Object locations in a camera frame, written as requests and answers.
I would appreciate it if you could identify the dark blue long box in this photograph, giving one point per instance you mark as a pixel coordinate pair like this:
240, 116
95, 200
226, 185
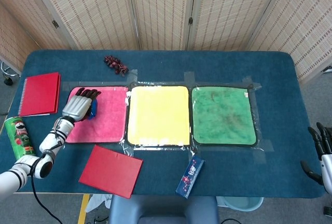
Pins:
190, 176

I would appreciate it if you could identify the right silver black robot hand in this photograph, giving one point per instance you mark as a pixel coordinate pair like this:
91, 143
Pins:
326, 167

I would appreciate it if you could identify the blue-grey chair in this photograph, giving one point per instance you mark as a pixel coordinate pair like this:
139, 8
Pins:
163, 208

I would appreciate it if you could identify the blue snack packet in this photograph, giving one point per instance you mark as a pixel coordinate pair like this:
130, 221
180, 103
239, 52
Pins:
94, 110

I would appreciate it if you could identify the red spiral notebook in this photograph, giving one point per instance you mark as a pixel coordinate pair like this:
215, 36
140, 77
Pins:
40, 94

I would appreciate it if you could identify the green cloth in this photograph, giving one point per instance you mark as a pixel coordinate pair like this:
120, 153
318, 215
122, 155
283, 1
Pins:
223, 115

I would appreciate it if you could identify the red flat folder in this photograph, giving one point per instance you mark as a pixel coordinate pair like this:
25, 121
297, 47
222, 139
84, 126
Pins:
111, 172

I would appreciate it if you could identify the green Pringles can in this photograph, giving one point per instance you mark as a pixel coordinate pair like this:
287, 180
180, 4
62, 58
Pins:
19, 138

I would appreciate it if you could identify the light blue bucket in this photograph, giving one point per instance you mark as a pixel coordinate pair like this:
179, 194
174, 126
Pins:
243, 203

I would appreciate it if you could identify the chrome stool base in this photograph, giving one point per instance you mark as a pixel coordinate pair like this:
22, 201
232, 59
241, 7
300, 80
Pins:
7, 75

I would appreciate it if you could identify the blue felt table cover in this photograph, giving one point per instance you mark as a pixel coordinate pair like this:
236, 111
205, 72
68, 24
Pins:
166, 63

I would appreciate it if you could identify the yellow cloth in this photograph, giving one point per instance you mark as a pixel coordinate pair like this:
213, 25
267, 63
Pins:
158, 115

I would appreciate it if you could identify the white crumpled cloth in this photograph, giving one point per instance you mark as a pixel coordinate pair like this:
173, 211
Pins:
97, 203

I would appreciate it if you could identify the pink cloth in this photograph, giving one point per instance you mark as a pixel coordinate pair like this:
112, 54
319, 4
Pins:
109, 115

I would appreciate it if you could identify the dark red grape bunch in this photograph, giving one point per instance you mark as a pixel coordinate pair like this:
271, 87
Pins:
116, 65

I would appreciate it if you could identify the woven folding screen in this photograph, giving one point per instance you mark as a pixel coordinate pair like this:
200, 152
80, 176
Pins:
90, 14

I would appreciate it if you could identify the clear tape strip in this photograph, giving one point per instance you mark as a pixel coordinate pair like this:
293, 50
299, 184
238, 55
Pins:
260, 154
249, 81
190, 77
58, 146
132, 75

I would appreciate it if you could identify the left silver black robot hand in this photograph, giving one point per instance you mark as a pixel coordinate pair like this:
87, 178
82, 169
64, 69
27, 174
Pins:
76, 107

